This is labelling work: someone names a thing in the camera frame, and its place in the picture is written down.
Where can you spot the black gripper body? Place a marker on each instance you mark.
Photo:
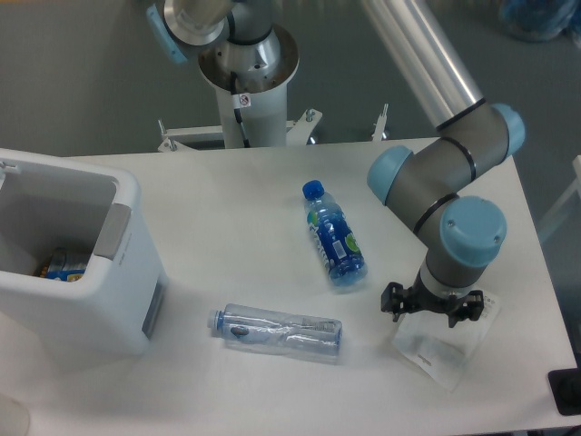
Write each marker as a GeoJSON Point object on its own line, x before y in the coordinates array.
{"type": "Point", "coordinates": [424, 300]}

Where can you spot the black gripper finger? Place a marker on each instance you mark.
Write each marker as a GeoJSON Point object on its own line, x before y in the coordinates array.
{"type": "Point", "coordinates": [397, 300]}
{"type": "Point", "coordinates": [468, 307]}

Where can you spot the white plastic package bag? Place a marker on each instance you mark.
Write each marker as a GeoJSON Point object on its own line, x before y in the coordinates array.
{"type": "Point", "coordinates": [444, 353]}

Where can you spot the white trash can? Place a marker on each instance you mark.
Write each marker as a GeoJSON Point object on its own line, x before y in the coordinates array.
{"type": "Point", "coordinates": [49, 202]}

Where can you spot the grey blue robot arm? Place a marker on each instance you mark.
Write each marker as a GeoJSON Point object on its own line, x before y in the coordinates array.
{"type": "Point", "coordinates": [434, 73]}

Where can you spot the blue labelled plastic bottle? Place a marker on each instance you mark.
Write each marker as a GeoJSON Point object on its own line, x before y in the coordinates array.
{"type": "Point", "coordinates": [334, 240]}

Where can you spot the black device at table edge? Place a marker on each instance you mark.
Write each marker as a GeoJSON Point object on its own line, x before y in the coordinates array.
{"type": "Point", "coordinates": [565, 387]}

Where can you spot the clear crushed plastic bottle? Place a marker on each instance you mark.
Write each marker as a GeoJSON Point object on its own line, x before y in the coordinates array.
{"type": "Point", "coordinates": [262, 331]}

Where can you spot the blue plastic bag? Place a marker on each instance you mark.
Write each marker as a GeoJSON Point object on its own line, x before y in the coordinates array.
{"type": "Point", "coordinates": [536, 21]}

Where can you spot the blue packaging inside bin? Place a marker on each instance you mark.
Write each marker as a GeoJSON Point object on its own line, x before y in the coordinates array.
{"type": "Point", "coordinates": [63, 265]}

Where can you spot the white frame at right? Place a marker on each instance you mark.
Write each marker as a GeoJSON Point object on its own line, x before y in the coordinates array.
{"type": "Point", "coordinates": [561, 208]}

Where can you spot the white pedestal base frame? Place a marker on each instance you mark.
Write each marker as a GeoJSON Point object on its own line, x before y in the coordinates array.
{"type": "Point", "coordinates": [299, 132]}

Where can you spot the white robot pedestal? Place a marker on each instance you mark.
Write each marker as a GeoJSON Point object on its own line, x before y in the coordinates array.
{"type": "Point", "coordinates": [250, 84]}

